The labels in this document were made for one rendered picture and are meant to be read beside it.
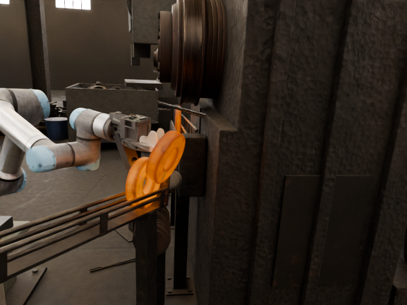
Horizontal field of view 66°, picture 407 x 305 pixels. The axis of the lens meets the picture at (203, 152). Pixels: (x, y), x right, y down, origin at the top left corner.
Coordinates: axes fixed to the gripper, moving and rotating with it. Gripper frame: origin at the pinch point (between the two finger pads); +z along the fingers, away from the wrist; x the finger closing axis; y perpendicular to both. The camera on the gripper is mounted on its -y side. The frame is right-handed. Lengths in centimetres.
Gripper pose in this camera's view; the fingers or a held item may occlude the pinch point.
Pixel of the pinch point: (166, 150)
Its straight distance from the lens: 88.8
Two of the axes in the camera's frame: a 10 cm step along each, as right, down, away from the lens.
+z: 8.7, 2.5, -4.3
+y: 1.0, -9.4, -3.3
